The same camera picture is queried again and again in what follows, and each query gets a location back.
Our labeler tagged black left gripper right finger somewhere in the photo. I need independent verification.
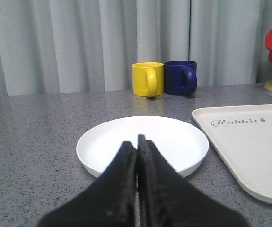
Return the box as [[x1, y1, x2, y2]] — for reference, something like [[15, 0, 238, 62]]
[[137, 135, 249, 227]]

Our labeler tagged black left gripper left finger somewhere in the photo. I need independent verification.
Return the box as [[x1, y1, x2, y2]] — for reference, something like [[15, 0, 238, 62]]
[[38, 141, 137, 227]]

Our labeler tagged white round plate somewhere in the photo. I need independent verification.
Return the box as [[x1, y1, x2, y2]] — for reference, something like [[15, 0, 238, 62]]
[[76, 116, 209, 177]]

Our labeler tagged cream rabbit tray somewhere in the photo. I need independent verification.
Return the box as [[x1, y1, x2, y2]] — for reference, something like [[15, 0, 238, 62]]
[[192, 104, 272, 205]]

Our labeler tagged dark blue mug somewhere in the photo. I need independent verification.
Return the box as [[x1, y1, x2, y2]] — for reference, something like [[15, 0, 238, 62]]
[[164, 61, 197, 96]]

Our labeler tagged yellow mug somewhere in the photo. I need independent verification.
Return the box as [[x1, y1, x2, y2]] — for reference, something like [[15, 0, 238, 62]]
[[132, 62, 164, 98]]

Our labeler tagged grey curtain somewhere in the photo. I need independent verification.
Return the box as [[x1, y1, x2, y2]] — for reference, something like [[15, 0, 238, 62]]
[[0, 0, 272, 96]]

